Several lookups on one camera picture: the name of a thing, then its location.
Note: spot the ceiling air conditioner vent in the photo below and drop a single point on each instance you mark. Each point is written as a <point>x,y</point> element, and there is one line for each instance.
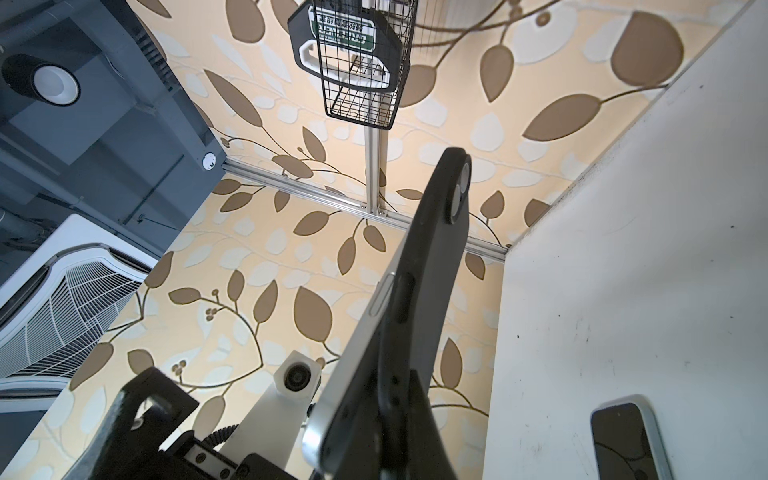
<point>57,305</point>

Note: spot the phone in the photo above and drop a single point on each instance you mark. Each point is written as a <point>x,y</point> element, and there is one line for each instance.
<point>401,327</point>
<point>627,441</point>

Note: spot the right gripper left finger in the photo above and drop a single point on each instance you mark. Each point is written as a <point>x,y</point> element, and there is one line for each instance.
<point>143,415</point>

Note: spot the back wire basket black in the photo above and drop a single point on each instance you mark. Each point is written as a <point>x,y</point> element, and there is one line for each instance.
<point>376,109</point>

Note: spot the round ceiling spot light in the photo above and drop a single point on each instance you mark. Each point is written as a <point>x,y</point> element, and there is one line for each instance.
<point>40,80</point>

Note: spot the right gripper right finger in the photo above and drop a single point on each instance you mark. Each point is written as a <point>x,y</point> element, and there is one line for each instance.
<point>408,446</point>

